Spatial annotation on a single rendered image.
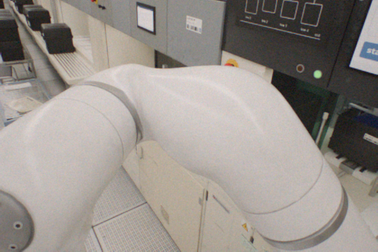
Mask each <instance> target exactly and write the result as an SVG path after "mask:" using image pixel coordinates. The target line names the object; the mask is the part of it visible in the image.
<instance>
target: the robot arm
mask: <svg viewBox="0 0 378 252"><path fill-rule="evenodd" d="M149 140H153V141H157V143H158V144H159V145H160V147H161V148H162V149H163V150H164V151H165V152H166V153H167V154H168V155H169V156H170V157H171V158H172V159H173V160H174V161H176V162H177V163H178V164H179V165H181V166H183V167H184V168H185V169H187V170H189V171H190V172H192V173H195V174H198V175H200V176H203V177H206V178H209V179H210V180H212V181H213V182H215V183H217V184H218V185H220V186H221V188H223V190H224V191H225V193H226V194H227V195H228V196H229V197H230V198H231V199H232V200H233V202H234V203H235V205H236V206H237V207H238V208H239V209H240V210H241V212H242V213H243V215H244V216H245V217H246V218H247V219H248V221H249V223H251V224H252V225H253V227H254V228H255V229H256V231H257V233H259V235H261V236H262V238H263V239H264V241H265V242H266V243H267V244H268V246H270V247H271V249H272V250H273V251H274V252H378V241H377V239H376V238H375V236H374V234H373V233H372V232H371V230H370V229H369V227H368V225H367V223H366V222H365V221H364V219H363V217H362V215H361V214H360V212H359V211H358V210H357V208H356V206H355V204H354V202H353V201H352V200H351V198H350V197H349V195H348V193H347V191H346V189H345V188H344V187H343V185H342V184H341V183H340V181H339V179H338V177H337V176H336V175H335V173H334V171H333V170H332V168H331V167H330V165H329V163H327V161H326V159H325V158H324V156H323V155H322V153H321V151H320V149H319V148H318V147H317V145H316V144H315V142H314V140H313V138H312V137H311V135H310V134H309V133H308V132H307V130H306V129H305V126H304V125H303V123H302V122H301V121H300V119H299V118H298V117H297V115H296V113H295V112H294V110H293V109H292V107H291V106H290V105H289V103H288V102H287V101H286V100H285V98H284V97H283V95H282V94H281V93H280V92H279V91H278V90H277V89H276V88H275V87H274V86H273V85H272V84H271V83H270V82H268V81H267V80H265V79H264V78H263V77H261V76H260V75H258V74H256V73H253V72H251V71H248V70H245V69H242V68H238V67H233V66H195V67H182V68H174V69H154V68H150V67H146V66H142V65H140V64H124V65H118V66H116V67H112V68H109V69H106V70H103V71H100V72H97V73H95V74H93V75H91V76H88V77H86V78H84V80H82V81H81V82H78V83H77V84H75V85H73V86H72V87H70V88H68V89H67V90H65V91H64V92H62V93H60V94H59V95H57V96H56V97H54V98H52V99H50V100H49V101H47V102H45V103H44V104H43V105H40V106H39V107H37V108H36V109H34V110H32V111H30V112H29V113H27V114H26V115H24V116H23V117H21V118H20V119H17V120H16V121H14V122H13V123H11V124H9V125H8V126H7V127H5V128H3V129H2V130H0V252H87V250H86V246H85V244H84V242H85V240H86V238H87V236H88V234H89V232H90V230H91V227H92V222H93V207H94V206H95V204H96V202H97V201H98V200H99V198H100V196H101V194H102V193H103V192H104V190H105V189H106V187H107V185H108V184H109V182H110V181H111V180H112V178H113V177H114V176H115V174H116V172H117V171H118V170H119V168H120V167H121V165H122V164H123V163H124V161H125V160H126V158H127V157H128V155H129V154H130V152H131V151H132V150H133V149H134V147H135V146H136V145H138V144H139V143H141V142H145V141H149Z"/></svg>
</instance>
